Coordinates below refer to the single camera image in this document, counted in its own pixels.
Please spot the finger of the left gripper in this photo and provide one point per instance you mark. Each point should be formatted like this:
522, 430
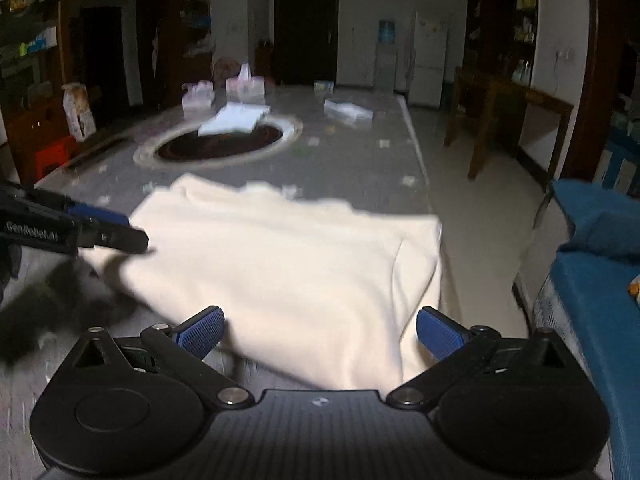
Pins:
117, 234
87, 212

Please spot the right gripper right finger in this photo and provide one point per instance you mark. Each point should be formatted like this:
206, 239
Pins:
459, 352

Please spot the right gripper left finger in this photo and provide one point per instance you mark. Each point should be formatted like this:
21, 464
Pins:
180, 351

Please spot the cream white garment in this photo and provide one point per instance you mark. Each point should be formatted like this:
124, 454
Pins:
314, 289

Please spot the red plastic stool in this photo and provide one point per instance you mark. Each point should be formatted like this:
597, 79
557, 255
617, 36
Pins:
54, 155

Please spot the round black induction hob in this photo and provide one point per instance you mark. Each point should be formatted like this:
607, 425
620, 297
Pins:
183, 148

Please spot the brown paper bag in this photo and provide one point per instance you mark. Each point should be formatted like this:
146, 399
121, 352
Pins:
76, 106

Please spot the blue sofa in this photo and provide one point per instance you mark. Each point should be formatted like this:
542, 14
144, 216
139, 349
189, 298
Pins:
584, 297

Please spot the white pink open box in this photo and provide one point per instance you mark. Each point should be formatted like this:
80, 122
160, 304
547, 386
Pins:
198, 96

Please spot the white paper tissue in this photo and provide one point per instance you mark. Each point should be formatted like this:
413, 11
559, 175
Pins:
234, 117

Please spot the pink tissue box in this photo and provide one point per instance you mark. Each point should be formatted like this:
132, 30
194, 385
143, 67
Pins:
246, 87

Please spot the dark wooden side table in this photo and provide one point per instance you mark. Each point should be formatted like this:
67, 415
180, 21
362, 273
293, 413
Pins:
496, 107

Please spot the white remote control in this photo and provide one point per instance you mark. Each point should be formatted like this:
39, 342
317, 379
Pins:
347, 112

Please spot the dark wooden door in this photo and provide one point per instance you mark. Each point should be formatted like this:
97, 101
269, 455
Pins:
305, 41

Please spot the water dispenser with blue bottle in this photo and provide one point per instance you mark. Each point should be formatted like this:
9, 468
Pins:
385, 57

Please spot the white refrigerator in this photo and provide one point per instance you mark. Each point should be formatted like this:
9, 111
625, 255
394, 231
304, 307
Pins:
428, 62

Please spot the dark display cabinet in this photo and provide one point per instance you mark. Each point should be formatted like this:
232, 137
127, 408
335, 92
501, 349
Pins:
500, 38

